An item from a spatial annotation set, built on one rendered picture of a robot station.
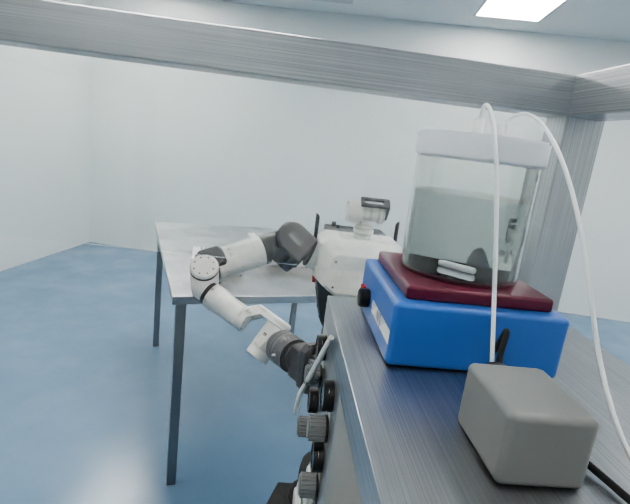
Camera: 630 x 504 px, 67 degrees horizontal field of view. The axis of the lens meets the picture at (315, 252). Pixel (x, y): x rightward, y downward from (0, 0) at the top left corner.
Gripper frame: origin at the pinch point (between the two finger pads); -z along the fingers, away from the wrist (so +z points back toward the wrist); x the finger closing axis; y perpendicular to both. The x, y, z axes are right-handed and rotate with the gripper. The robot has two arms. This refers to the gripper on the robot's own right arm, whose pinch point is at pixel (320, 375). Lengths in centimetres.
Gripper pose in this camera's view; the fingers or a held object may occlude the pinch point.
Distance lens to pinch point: 112.4
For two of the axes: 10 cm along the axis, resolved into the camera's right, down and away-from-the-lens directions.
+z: -5.8, -2.4, 7.8
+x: -1.2, 9.7, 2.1
